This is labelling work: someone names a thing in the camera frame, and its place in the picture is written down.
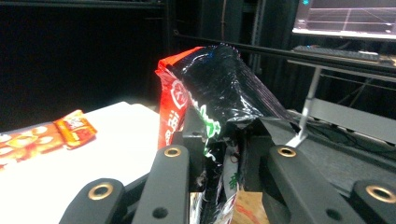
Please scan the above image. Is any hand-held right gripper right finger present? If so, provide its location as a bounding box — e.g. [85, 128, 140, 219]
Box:
[242, 117, 299, 192]

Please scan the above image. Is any red and black food packet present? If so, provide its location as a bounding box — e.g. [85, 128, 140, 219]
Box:
[154, 43, 299, 224]

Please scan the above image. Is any orange snack packet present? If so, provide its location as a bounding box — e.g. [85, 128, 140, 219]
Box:
[0, 109, 98, 171]

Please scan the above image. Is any gold brown food packet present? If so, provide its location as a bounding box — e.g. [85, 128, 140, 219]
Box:
[232, 189, 271, 224]

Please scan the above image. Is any black metal bar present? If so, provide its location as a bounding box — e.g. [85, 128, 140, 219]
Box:
[172, 29, 396, 75]

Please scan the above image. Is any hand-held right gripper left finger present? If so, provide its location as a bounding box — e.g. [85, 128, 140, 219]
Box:
[172, 106, 209, 192]

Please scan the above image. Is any black keyboard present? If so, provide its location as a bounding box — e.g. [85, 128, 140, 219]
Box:
[292, 45, 382, 63]

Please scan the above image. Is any computer monitor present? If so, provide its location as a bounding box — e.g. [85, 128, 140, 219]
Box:
[291, 0, 396, 42]

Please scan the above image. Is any white metal desk frame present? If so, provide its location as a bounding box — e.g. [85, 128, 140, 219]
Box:
[284, 59, 396, 149]

